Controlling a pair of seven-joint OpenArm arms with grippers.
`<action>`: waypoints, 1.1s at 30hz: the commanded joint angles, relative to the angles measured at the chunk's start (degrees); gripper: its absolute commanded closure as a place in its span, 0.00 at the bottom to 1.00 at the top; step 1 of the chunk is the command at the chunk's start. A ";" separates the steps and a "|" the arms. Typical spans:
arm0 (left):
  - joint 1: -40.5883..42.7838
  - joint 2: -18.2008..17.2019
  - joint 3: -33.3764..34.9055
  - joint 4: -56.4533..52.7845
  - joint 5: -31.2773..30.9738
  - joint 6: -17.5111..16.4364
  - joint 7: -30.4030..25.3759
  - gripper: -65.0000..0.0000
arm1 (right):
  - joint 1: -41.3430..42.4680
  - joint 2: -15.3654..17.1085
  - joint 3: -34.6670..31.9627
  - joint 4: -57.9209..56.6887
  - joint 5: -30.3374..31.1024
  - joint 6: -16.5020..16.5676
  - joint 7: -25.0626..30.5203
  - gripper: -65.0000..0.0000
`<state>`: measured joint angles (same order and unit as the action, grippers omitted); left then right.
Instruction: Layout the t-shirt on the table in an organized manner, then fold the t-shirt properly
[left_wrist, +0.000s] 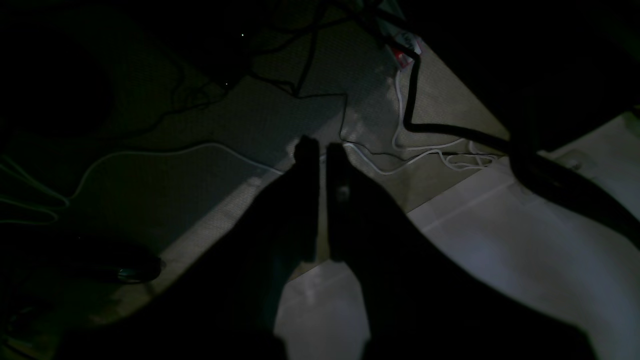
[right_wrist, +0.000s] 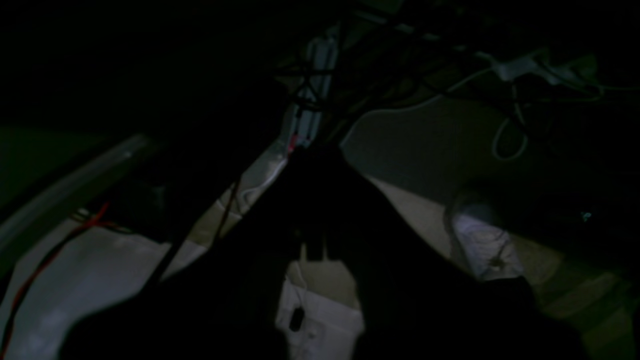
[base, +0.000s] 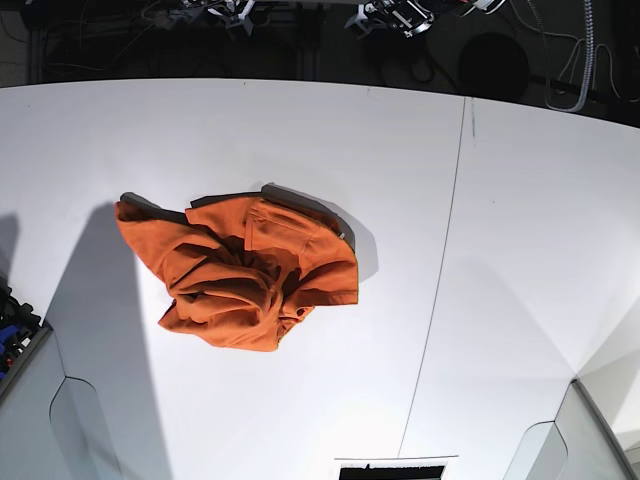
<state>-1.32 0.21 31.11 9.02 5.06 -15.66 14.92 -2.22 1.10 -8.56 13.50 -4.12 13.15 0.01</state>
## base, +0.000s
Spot orange t-shirt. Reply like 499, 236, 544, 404
114, 194, 359, 352

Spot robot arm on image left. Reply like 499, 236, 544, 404
168, 0, 256, 35

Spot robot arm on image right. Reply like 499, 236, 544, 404
345, 0, 505, 38

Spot round black stool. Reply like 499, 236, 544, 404
457, 32, 530, 102

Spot black slot plate bottom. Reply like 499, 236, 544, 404
332, 455, 459, 480

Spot blue black items bin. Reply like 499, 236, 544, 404
0, 278, 42, 381

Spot grey panel bottom left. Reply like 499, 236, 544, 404
1, 332, 124, 479

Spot grey panel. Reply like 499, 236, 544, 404
504, 379, 639, 480
1, 332, 124, 479

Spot grey panel bottom right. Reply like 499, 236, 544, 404
504, 379, 639, 480

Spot white cables on floor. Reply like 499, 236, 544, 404
524, 0, 621, 112

